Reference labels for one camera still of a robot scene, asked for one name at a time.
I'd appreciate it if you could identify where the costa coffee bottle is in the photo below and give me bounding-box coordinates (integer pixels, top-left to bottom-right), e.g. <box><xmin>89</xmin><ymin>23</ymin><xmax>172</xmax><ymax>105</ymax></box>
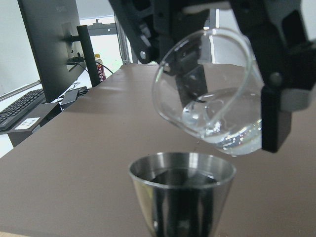
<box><xmin>94</xmin><ymin>54</ymin><xmax>106</xmax><ymax>82</ymax></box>

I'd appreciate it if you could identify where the black keyboard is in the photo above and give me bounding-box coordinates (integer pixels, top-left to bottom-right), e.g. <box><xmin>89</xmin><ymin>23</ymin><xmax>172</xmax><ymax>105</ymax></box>
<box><xmin>0</xmin><ymin>89</ymin><xmax>45</xmax><ymax>131</ymax></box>

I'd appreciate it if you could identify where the clear glass cup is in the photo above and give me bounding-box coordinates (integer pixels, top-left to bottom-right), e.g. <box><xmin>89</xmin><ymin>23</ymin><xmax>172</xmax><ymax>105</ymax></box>
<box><xmin>152</xmin><ymin>28</ymin><xmax>263</xmax><ymax>156</ymax></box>

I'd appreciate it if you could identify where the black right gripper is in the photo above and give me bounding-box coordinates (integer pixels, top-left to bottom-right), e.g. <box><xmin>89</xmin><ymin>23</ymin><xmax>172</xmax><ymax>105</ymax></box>
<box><xmin>110</xmin><ymin>0</ymin><xmax>308</xmax><ymax>106</ymax></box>

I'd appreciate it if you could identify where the black computer monitor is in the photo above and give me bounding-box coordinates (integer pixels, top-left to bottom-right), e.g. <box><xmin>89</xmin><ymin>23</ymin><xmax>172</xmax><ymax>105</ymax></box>
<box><xmin>18</xmin><ymin>0</ymin><xmax>101</xmax><ymax>102</ymax></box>

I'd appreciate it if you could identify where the steel measuring jigger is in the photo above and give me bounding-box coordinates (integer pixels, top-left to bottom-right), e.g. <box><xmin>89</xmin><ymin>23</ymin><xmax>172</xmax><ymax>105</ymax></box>
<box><xmin>128</xmin><ymin>152</ymin><xmax>237</xmax><ymax>237</ymax></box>

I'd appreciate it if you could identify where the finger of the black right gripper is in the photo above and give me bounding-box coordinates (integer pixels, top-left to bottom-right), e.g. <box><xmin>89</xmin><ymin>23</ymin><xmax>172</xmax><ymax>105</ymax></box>
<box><xmin>233</xmin><ymin>7</ymin><xmax>316</xmax><ymax>153</ymax></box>

